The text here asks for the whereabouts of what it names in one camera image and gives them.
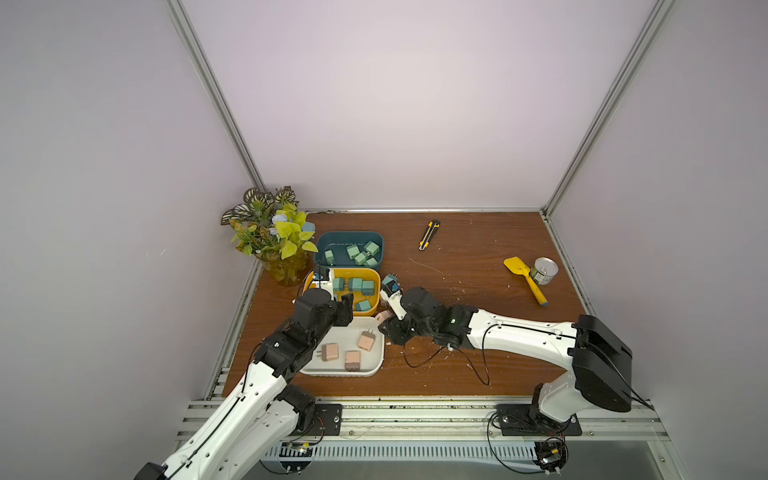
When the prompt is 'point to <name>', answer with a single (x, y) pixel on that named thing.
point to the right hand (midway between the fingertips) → (384, 316)
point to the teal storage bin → (370, 243)
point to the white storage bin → (353, 350)
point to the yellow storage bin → (362, 305)
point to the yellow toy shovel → (516, 265)
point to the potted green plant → (272, 226)
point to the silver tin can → (544, 270)
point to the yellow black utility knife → (425, 242)
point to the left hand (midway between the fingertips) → (348, 294)
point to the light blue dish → (309, 227)
